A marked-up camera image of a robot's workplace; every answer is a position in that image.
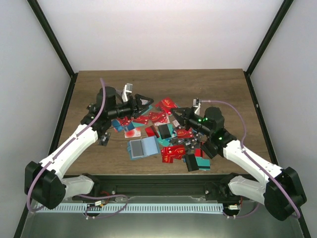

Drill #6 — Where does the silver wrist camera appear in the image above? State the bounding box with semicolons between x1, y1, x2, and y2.
121;83;133;102
193;98;201;115

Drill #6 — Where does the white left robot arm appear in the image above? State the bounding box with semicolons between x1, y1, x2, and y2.
24;84;154;212

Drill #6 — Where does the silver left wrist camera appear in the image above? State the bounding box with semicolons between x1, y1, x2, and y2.
121;83;133;102

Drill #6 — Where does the white red circle card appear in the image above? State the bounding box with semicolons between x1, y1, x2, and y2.
124;128;141;138

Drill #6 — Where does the red VIP card centre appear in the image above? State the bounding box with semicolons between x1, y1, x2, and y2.
161;145;186;163

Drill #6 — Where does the teal card with stripe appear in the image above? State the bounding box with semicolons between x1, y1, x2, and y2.
196;157;211;171

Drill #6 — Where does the blue leather card holder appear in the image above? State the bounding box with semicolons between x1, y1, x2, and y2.
127;136;160;161

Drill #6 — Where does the small black card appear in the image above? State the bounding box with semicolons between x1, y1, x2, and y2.
98;132;111;146

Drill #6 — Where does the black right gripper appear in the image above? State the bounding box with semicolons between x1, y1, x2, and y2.
171;106;213;137

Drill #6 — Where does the light blue slotted rail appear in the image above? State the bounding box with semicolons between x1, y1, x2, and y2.
41;203;223;214

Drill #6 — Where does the glossy red card back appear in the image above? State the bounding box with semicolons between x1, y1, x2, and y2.
145;125;160;138

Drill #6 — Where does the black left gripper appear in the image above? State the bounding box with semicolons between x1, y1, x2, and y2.
108;94;154;120

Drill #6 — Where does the black aluminium frame rail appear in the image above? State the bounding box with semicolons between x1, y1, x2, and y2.
69;175;263;199

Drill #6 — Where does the red vip card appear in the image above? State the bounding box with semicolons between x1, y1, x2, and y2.
161;145;186;163
155;97;178;114

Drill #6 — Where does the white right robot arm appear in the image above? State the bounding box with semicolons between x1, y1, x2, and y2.
171;107;307;221

